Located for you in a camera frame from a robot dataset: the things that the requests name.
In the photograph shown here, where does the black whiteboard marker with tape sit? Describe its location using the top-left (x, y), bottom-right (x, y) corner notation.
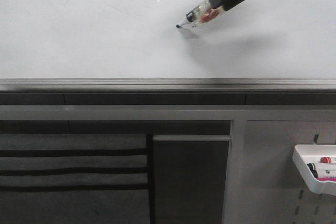
top-left (176, 0), bottom-right (225, 28)

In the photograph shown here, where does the dark grey panel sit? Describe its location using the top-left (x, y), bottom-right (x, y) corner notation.
top-left (154, 136), bottom-right (229, 223)

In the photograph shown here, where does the white plastic tray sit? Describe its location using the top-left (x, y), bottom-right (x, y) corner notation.
top-left (292, 144), bottom-right (335, 196)

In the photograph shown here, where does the black capped marker in tray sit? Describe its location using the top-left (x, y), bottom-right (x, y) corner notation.
top-left (307, 163), bottom-right (336, 179)

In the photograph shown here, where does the red capped marker in tray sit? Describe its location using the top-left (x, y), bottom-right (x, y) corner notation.
top-left (320, 156), bottom-right (336, 164)

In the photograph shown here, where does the grey pegboard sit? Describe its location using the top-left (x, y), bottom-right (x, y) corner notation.
top-left (223, 121), bottom-right (335, 223)

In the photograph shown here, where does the pink item in tray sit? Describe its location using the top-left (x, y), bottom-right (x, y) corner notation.
top-left (317, 176), bottom-right (336, 182)

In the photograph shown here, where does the grey fabric pocket organizer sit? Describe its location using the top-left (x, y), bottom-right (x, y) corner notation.
top-left (1, 134), bottom-right (155, 223)

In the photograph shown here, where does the white whiteboard with aluminium frame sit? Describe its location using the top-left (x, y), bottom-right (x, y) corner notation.
top-left (1, 0), bottom-right (335, 83)

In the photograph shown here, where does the grey horizontal rail beam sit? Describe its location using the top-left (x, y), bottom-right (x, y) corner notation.
top-left (1, 105), bottom-right (335, 121)

